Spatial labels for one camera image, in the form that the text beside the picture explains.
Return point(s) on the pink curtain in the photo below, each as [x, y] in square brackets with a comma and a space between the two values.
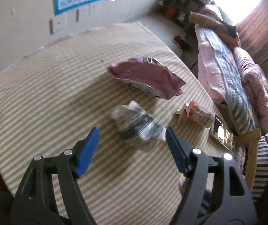
[253, 33]

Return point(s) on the black flat snack pack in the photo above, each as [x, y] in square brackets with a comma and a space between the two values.
[222, 135]

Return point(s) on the bed with pink quilt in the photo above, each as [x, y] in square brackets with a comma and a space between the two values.
[235, 83]

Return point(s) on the white wall socket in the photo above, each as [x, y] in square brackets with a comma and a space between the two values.
[70, 19]

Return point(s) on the pink foil snack bag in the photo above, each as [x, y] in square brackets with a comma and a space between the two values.
[148, 75]

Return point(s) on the red slipper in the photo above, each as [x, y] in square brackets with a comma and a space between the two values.
[177, 40]

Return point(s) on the wooden chair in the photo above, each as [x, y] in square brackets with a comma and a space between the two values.
[250, 140]

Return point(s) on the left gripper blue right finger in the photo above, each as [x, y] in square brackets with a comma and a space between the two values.
[180, 150]

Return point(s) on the white strawberry milk carton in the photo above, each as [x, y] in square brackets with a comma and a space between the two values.
[192, 111]

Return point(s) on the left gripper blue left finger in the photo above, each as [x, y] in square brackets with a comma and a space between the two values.
[84, 151]

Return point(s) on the silver plastic bottle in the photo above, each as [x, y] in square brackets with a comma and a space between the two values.
[133, 121]

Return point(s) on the dark shelf with items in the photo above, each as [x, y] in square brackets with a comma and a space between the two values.
[178, 11]

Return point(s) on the beige striped floor mat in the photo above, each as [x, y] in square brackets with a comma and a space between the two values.
[52, 98]

